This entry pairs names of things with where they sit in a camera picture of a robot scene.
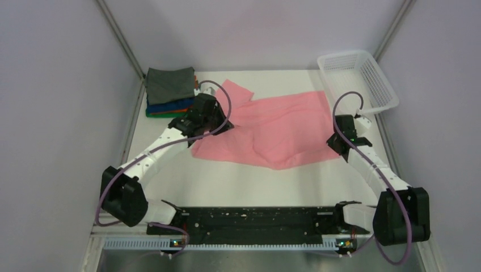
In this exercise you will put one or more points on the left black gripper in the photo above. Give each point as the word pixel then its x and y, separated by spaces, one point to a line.
pixel 228 127

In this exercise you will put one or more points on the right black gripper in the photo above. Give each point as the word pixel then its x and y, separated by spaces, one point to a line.
pixel 331 141

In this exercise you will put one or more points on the pink t shirt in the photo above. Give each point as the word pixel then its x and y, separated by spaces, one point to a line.
pixel 277 132

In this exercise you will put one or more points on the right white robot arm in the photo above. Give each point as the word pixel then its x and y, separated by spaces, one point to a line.
pixel 402 212

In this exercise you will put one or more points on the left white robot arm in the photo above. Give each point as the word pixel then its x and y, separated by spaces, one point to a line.
pixel 122 191

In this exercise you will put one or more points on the blue folded t shirt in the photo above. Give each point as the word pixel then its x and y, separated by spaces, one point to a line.
pixel 170 106

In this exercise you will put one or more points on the orange folded t shirt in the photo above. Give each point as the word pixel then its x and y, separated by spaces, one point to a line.
pixel 171 99

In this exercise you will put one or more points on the grey folded t shirt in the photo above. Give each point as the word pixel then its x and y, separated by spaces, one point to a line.
pixel 165 86

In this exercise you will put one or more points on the white plastic basket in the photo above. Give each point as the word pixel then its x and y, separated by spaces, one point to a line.
pixel 356 70

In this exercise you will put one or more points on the green folded t shirt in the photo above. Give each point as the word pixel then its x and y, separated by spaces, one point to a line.
pixel 168 114

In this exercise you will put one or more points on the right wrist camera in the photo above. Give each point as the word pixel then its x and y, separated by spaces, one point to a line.
pixel 362 123

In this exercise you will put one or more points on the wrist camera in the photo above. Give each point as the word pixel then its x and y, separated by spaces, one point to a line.
pixel 204 90
pixel 362 123

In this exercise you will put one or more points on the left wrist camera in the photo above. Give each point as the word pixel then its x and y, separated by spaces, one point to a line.
pixel 204 90

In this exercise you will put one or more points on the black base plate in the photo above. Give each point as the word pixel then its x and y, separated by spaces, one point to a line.
pixel 258 225

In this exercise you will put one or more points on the white slotted cable duct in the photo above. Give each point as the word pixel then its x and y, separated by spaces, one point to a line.
pixel 172 244

